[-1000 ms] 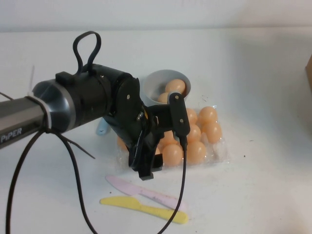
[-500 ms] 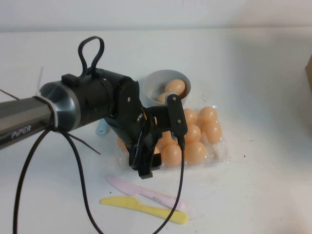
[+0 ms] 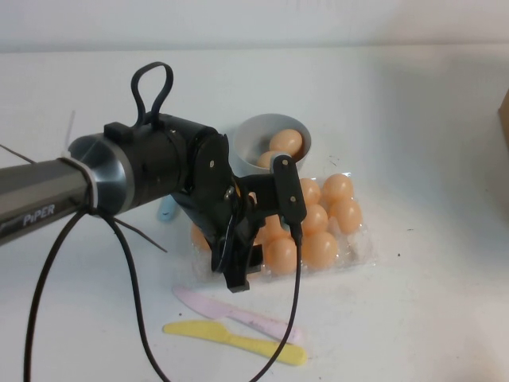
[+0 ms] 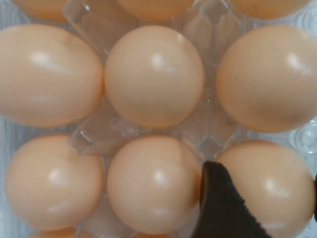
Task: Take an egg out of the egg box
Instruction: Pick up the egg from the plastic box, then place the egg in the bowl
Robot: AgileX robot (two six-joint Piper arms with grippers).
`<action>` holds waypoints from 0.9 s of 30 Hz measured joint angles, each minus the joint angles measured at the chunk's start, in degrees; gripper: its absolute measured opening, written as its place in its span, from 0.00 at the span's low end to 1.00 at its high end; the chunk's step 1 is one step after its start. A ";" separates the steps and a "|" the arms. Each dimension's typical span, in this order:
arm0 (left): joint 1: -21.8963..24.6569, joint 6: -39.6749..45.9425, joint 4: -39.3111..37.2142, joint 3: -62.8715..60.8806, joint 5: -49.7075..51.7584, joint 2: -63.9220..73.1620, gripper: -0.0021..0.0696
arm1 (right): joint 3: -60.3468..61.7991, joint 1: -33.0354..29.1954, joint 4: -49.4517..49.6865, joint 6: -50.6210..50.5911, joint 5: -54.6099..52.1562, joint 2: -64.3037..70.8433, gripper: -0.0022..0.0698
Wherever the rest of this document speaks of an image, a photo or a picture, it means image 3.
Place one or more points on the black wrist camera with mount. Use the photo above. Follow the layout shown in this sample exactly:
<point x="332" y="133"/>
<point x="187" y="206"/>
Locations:
<point x="288" y="187"/>

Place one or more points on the left grey black robot arm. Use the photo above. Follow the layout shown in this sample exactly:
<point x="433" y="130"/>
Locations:
<point x="40" y="187"/>

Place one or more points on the clear plastic egg tray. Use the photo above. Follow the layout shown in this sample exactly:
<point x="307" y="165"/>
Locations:
<point x="358" y="250"/>

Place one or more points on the white zip tie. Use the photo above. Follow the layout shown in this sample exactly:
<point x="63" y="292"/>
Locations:
<point x="90" y="181"/>

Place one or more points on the light blue plastic fork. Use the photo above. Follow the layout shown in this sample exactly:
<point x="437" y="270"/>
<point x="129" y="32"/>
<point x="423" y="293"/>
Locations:
<point x="167" y="213"/>

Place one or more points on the brown cardboard box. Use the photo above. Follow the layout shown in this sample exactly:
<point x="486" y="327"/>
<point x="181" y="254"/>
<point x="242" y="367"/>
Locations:
<point x="504" y="127"/>

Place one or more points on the pink plastic knife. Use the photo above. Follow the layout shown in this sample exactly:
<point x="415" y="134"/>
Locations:
<point x="210" y="306"/>

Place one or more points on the yellow plastic knife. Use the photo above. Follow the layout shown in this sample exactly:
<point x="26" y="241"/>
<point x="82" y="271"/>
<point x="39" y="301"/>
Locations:
<point x="207" y="332"/>

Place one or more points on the beige plastic egg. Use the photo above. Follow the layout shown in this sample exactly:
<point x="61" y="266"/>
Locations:
<point x="281" y="255"/>
<point x="276" y="231"/>
<point x="320" y="249"/>
<point x="338" y="188"/>
<point x="200" y="237"/>
<point x="316" y="219"/>
<point x="286" y="141"/>
<point x="312" y="192"/>
<point x="346" y="216"/>
<point x="266" y="160"/>

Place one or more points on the grey round bowl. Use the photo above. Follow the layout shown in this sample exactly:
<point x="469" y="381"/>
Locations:
<point x="254" y="131"/>

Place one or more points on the black zip tie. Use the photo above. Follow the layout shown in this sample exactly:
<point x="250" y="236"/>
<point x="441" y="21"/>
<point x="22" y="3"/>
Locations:
<point x="139" y="235"/>

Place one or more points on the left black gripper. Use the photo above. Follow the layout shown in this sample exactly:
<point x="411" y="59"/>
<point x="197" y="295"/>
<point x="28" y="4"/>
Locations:
<point x="212" y="199"/>

